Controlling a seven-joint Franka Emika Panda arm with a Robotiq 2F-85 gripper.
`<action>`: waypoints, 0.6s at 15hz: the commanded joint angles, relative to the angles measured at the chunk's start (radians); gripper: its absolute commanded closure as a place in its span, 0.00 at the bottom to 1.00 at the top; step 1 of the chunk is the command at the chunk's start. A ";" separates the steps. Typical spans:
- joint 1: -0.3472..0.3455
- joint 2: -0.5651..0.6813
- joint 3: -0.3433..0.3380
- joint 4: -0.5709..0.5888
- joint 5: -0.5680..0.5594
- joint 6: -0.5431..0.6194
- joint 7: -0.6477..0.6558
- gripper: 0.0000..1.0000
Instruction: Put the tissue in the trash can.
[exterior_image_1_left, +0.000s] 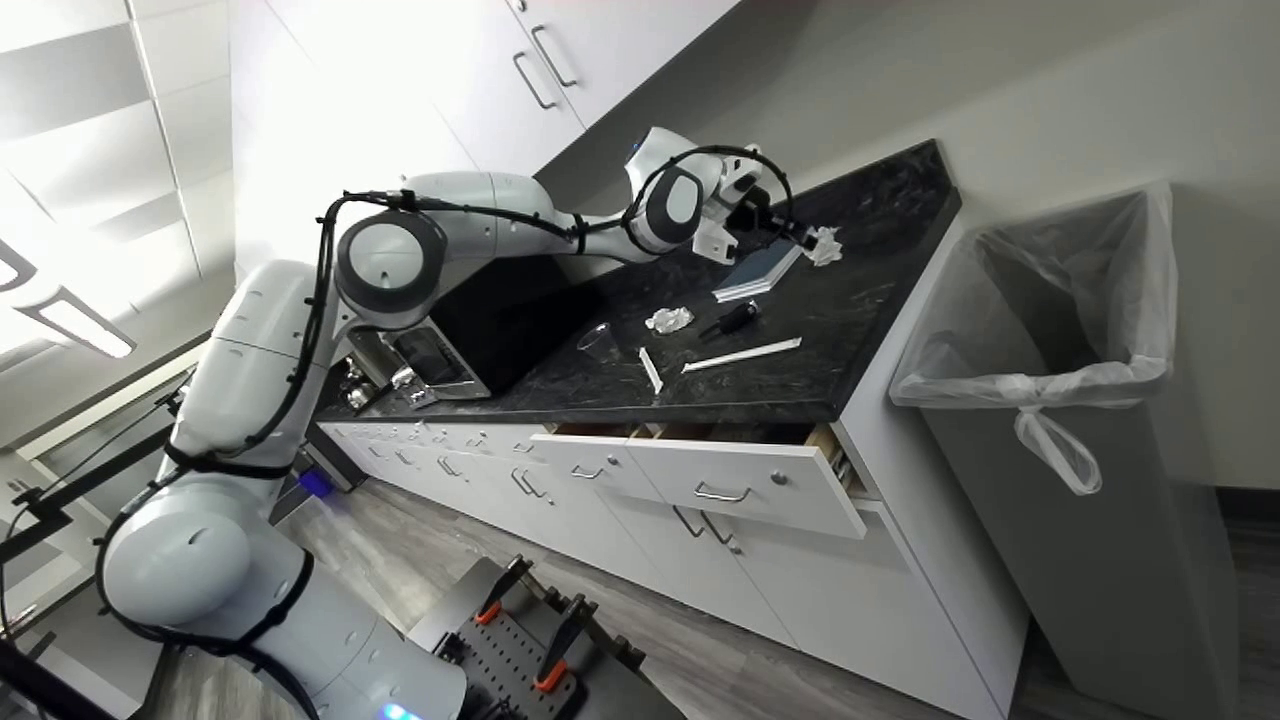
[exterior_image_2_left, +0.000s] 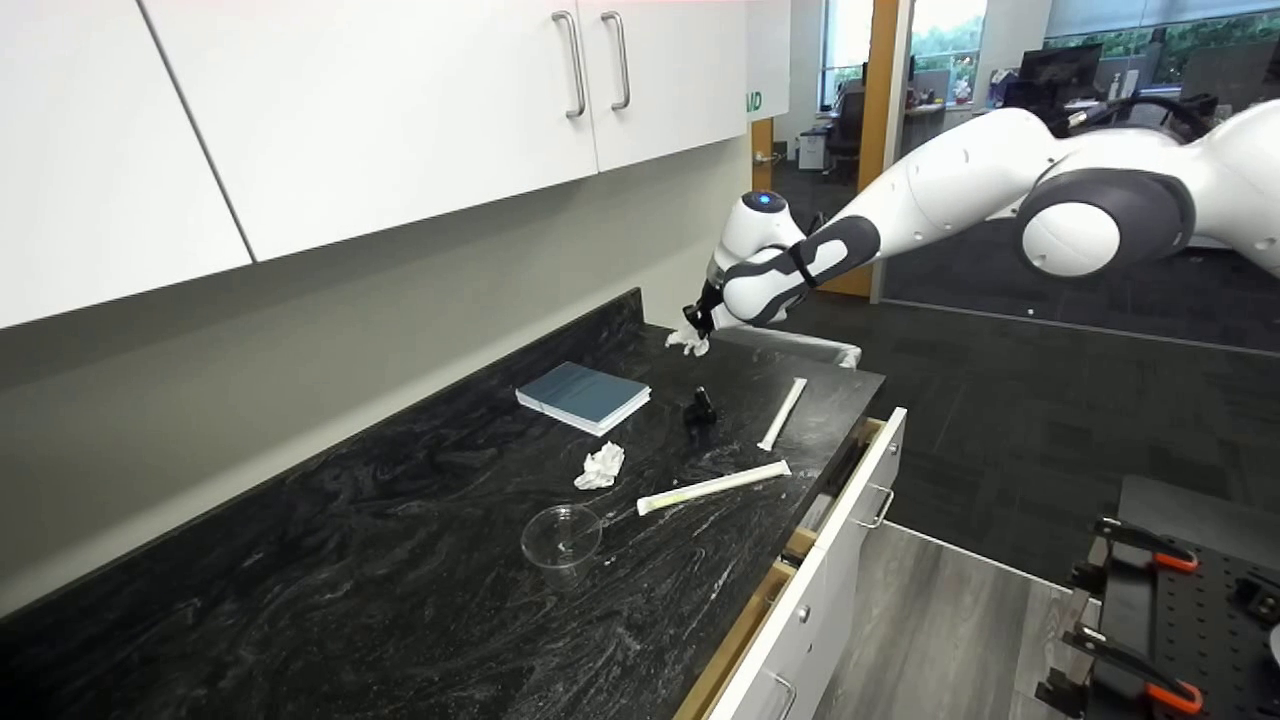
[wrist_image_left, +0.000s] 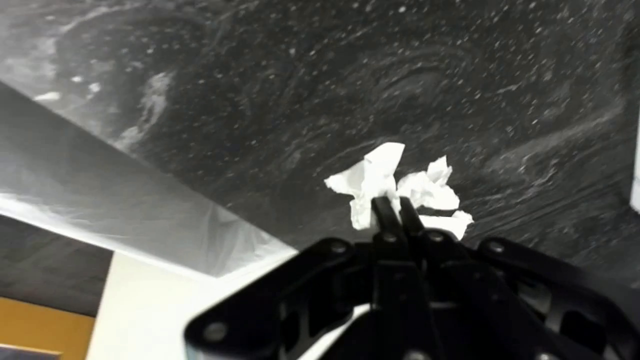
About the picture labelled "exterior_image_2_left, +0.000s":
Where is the white paper-wrapped straw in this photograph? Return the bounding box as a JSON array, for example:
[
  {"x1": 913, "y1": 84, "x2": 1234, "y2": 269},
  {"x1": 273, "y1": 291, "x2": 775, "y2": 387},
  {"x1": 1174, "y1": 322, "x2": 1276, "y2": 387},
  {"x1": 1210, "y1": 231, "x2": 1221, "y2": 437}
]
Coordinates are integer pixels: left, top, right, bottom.
[
  {"x1": 636, "y1": 459, "x2": 793, "y2": 518},
  {"x1": 756, "y1": 377, "x2": 809, "y2": 453}
]

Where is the blue book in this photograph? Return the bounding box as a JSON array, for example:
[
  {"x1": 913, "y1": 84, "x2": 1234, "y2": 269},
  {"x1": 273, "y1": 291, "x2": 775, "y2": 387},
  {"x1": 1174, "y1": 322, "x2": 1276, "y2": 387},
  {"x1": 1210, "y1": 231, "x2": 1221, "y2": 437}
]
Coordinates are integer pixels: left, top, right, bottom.
[{"x1": 515, "y1": 361, "x2": 653, "y2": 438}]

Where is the white cabinet door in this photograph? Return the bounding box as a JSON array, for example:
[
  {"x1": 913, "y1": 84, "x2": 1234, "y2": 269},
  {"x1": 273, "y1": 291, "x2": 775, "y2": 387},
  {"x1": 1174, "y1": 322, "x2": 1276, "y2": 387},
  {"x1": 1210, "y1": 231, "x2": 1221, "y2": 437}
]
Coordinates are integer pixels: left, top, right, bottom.
[
  {"x1": 140, "y1": 0, "x2": 600, "y2": 264},
  {"x1": 0, "y1": 0, "x2": 253, "y2": 332},
  {"x1": 575, "y1": 0, "x2": 751, "y2": 174}
]

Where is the office chair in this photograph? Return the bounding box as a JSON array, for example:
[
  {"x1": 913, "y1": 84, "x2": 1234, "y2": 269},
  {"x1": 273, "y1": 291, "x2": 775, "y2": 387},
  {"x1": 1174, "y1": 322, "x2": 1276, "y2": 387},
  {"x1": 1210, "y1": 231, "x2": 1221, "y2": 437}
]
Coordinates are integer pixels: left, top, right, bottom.
[{"x1": 824, "y1": 84, "x2": 867, "y2": 183}]

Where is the white drawer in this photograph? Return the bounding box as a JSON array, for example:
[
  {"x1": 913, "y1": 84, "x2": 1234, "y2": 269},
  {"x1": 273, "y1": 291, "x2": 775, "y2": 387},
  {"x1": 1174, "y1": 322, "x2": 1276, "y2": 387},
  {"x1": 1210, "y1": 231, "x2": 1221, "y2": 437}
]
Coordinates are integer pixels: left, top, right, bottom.
[
  {"x1": 786, "y1": 407, "x2": 909, "y2": 641},
  {"x1": 673, "y1": 545, "x2": 851, "y2": 720}
]

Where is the clear plastic cup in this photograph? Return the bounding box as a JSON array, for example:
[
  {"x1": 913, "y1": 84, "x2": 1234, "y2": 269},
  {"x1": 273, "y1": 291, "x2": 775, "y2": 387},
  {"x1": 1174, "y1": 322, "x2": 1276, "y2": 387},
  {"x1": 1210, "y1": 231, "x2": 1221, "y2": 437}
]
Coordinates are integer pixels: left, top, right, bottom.
[{"x1": 519, "y1": 503, "x2": 605, "y2": 574}]

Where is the monitor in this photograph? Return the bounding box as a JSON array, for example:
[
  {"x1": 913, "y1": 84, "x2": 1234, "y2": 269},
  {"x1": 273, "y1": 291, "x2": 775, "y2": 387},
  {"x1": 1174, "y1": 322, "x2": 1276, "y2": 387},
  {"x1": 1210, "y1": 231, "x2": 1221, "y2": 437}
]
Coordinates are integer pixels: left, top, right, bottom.
[{"x1": 1018, "y1": 42, "x2": 1105, "y2": 103}]

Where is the window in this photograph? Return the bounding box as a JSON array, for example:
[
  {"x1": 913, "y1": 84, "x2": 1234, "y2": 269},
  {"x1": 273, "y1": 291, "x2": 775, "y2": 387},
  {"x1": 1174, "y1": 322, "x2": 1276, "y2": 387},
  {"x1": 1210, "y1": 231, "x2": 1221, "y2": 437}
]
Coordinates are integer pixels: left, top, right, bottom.
[{"x1": 1044, "y1": 0, "x2": 1280, "y2": 113}]

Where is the silver cabinet door handle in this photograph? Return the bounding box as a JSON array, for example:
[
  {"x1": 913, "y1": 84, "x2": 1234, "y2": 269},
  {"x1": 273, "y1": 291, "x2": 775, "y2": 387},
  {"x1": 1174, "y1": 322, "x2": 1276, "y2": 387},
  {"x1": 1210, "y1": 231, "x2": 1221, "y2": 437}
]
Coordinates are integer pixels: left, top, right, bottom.
[
  {"x1": 600, "y1": 10, "x2": 633, "y2": 112},
  {"x1": 551, "y1": 10, "x2": 588, "y2": 121}
]

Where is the wooden door frame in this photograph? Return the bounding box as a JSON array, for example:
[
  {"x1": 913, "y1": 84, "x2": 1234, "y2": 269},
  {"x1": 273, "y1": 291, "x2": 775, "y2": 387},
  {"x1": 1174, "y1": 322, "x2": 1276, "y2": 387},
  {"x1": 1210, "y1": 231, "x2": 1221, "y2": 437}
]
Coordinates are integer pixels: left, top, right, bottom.
[{"x1": 750, "y1": 0, "x2": 903, "y2": 299}]

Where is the white wall cabinet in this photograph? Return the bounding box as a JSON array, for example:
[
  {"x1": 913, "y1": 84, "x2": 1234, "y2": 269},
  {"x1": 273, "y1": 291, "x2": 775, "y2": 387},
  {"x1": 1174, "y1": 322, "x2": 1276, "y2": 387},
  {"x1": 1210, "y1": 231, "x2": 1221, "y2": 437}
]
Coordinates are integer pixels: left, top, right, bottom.
[{"x1": 0, "y1": 0, "x2": 791, "y2": 332}]

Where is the black clamp with orange handle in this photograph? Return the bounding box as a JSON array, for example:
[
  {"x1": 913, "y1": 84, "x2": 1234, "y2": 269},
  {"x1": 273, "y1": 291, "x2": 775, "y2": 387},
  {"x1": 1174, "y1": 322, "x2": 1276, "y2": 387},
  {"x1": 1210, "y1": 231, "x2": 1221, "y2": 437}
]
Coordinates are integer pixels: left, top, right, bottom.
[
  {"x1": 1068, "y1": 515, "x2": 1202, "y2": 593},
  {"x1": 1034, "y1": 624, "x2": 1207, "y2": 717}
]

